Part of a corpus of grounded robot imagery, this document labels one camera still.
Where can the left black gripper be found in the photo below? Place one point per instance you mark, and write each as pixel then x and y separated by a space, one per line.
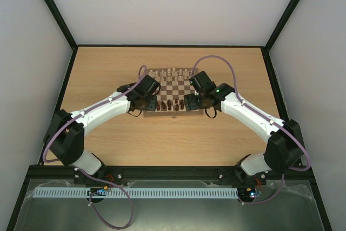
pixel 152 106

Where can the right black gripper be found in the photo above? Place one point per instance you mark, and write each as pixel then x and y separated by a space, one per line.
pixel 191 101

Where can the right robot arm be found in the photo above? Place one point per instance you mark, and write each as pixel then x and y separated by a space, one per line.
pixel 283 139

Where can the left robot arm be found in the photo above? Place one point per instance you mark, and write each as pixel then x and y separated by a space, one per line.
pixel 67 131

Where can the white chess pieces row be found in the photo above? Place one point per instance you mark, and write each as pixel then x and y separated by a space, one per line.
pixel 177 76

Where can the wooden chess board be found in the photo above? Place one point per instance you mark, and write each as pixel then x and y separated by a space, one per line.
pixel 170 91

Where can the black aluminium frame rail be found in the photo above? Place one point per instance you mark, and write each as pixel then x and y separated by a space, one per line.
pixel 225 176

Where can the light blue cable duct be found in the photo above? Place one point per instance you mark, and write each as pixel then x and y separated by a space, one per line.
pixel 137 193

